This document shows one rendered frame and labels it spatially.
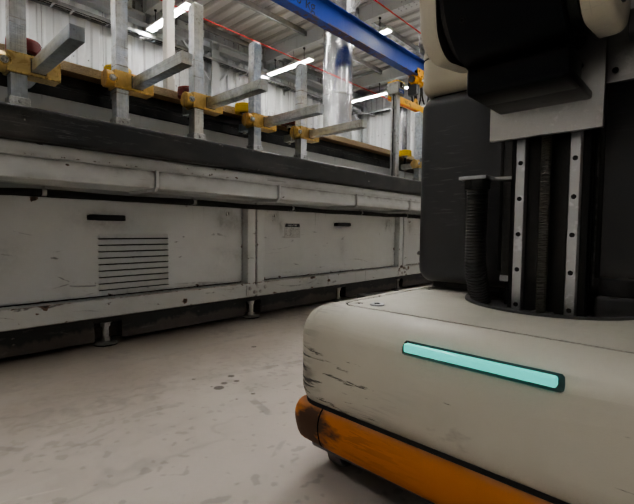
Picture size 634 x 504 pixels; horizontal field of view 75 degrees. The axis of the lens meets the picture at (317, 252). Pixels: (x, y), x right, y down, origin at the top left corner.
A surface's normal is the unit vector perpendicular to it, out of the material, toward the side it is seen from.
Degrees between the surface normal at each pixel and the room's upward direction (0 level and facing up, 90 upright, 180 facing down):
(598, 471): 90
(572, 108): 90
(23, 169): 90
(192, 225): 90
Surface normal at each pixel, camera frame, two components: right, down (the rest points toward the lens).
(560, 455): -0.69, 0.03
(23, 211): 0.73, 0.04
